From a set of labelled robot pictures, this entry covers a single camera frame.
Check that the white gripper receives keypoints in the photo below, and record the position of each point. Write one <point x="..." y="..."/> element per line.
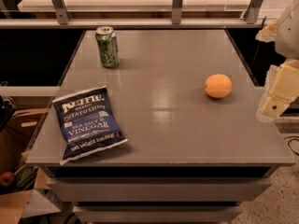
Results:
<point x="289" y="36"/>

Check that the orange fruit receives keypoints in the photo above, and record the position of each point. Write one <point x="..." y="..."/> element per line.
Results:
<point x="218" y="86"/>

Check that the blue kettle chip bag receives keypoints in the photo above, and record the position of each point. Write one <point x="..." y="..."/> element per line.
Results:
<point x="87" y="123"/>

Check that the green striped bag in box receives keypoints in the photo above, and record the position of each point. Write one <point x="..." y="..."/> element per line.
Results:
<point x="25" y="177"/>

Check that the green soda can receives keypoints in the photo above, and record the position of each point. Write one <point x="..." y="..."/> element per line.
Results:
<point x="107" y="46"/>

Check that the cardboard box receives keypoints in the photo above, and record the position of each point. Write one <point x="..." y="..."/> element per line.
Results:
<point x="15" y="141"/>

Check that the red apple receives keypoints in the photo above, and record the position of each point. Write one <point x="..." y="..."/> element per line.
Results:
<point x="7" y="179"/>

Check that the metal shelf rail frame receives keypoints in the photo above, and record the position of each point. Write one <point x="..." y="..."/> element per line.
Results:
<point x="121" y="14"/>

